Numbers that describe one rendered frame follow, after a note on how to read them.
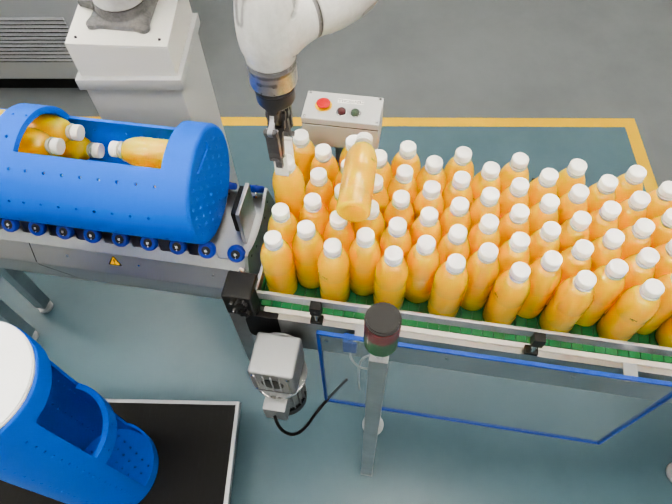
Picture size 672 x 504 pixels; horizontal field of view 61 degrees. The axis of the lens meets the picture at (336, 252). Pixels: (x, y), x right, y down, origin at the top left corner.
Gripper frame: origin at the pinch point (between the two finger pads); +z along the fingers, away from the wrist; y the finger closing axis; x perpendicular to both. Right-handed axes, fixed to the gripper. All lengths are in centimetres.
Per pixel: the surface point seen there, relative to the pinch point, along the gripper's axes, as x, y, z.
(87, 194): -41.1, 14.1, 5.0
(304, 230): 6.8, 12.3, 8.9
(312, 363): 1, 0, 121
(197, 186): -18.3, 7.4, 5.3
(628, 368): 81, 23, 28
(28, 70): -178, -126, 108
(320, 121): 3.0, -23.0, 11.6
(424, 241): 32.6, 10.7, 8.6
